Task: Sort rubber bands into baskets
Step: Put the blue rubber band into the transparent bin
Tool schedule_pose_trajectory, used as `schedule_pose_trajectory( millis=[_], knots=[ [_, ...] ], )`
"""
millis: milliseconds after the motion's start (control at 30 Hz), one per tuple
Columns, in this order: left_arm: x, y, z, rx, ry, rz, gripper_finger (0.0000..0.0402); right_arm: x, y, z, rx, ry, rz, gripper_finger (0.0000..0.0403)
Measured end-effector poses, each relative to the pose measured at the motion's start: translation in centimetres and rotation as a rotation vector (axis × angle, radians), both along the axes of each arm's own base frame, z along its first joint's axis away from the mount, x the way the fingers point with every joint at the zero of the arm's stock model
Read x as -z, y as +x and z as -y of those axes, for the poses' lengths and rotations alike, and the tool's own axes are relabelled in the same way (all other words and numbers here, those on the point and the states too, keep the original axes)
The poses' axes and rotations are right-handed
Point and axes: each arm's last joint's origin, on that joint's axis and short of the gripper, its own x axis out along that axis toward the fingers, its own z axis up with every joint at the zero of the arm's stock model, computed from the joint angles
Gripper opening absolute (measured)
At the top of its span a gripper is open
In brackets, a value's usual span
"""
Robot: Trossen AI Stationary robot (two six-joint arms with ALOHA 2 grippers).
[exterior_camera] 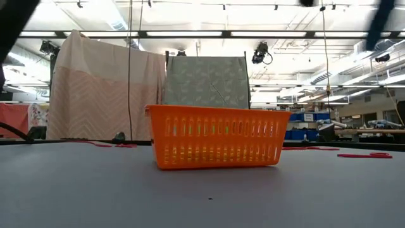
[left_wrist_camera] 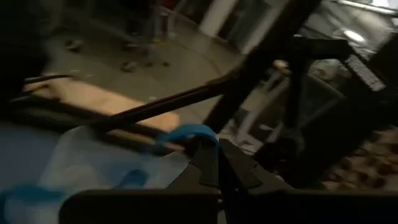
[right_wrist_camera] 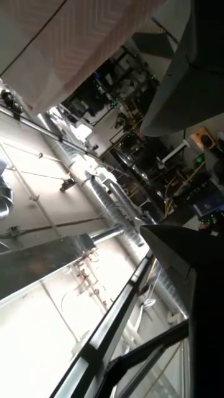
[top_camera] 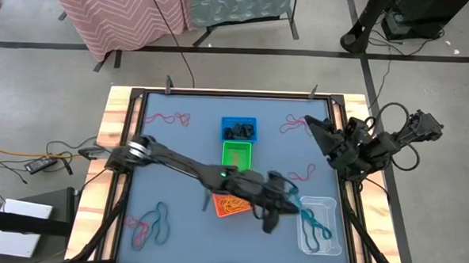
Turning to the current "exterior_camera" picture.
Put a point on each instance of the orange plastic basket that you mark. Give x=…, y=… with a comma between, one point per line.
x=205, y=112

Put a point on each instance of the red rubber band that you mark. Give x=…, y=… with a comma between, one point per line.
x=101, y=145
x=364, y=155

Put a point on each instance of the blue rubber band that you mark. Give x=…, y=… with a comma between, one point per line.
x=378, y=25

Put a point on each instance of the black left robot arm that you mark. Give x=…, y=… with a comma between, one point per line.
x=14, y=22

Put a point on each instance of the top-right rubber band pile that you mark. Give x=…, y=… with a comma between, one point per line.
x=310, y=148

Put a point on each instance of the green leaf-print cloth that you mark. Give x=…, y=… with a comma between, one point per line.
x=196, y=82

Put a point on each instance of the black clamp knob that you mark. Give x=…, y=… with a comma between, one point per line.
x=119, y=136

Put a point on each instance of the blue storage bin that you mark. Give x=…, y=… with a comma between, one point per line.
x=295, y=117
x=300, y=135
x=322, y=116

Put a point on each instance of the pink chevron cloth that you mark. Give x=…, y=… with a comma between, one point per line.
x=95, y=95

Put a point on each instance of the black cylinder roll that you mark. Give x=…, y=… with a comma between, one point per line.
x=326, y=131

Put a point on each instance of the grey-blue table mat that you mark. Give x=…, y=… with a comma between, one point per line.
x=95, y=190

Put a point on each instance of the wooden workbench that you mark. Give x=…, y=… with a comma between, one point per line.
x=364, y=130

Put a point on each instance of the pale floral cloth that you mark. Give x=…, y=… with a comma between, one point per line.
x=38, y=114

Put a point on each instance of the black spotlight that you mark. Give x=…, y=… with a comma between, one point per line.
x=47, y=47

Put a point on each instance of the grey machine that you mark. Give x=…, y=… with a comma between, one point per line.
x=379, y=123

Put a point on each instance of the black ceiling device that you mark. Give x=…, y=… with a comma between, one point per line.
x=382, y=58

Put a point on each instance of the plain red cloth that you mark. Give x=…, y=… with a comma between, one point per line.
x=14, y=117

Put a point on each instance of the black overhead camera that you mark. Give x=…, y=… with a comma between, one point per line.
x=260, y=52

